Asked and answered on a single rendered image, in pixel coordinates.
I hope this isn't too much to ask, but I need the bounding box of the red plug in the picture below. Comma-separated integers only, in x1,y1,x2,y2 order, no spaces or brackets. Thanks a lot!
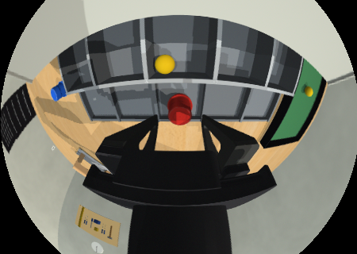
167,94,193,125

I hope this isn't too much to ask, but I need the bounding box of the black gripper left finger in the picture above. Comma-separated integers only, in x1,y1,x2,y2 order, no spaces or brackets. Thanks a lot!
100,114,159,150

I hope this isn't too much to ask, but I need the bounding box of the yellow ball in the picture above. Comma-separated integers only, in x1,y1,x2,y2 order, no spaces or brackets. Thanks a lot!
305,87,313,96
155,55,175,74

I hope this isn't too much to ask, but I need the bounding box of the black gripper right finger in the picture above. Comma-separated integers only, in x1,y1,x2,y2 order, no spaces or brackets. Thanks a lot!
202,114,259,171

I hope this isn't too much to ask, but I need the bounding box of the green tray with black rim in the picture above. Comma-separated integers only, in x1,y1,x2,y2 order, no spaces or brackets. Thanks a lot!
260,58,327,149

